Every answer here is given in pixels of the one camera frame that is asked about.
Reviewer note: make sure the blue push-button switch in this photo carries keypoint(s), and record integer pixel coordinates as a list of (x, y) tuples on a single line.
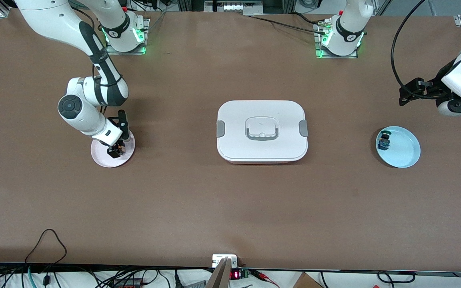
[(383, 140)]

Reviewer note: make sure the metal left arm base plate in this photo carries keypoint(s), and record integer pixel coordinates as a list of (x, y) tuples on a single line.
[(318, 55)]

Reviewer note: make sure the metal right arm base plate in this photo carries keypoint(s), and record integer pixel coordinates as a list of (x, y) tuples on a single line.
[(110, 51)]

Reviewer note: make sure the white device panel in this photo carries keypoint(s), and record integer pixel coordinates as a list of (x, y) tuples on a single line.
[(234, 6)]

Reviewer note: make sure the orange push-button switch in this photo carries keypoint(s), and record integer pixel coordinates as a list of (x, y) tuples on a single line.
[(121, 150)]

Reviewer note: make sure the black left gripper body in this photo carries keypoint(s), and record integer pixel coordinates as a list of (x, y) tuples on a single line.
[(433, 88)]

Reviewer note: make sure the white lunch box, grey clips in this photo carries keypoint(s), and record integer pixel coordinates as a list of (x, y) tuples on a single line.
[(262, 150)]

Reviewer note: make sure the red digit display module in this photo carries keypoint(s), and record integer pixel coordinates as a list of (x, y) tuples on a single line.
[(235, 274)]

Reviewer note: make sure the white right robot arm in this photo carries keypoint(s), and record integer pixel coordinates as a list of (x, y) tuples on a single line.
[(82, 116)]

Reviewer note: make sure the light blue round plate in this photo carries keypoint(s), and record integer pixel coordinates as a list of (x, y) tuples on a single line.
[(404, 150)]

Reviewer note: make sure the brown cardboard piece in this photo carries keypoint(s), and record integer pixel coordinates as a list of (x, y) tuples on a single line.
[(305, 282)]

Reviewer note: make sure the white mounting bracket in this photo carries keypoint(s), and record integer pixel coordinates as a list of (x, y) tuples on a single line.
[(217, 259)]

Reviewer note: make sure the pink round plate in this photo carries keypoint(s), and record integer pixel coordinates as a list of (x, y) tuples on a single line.
[(101, 158)]

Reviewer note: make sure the red probe lead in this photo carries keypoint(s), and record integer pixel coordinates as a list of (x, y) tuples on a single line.
[(264, 276)]

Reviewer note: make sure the grey power adapter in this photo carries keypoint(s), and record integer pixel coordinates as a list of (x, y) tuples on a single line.
[(194, 284)]

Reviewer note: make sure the aluminium profile post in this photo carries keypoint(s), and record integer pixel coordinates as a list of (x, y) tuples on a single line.
[(219, 278)]

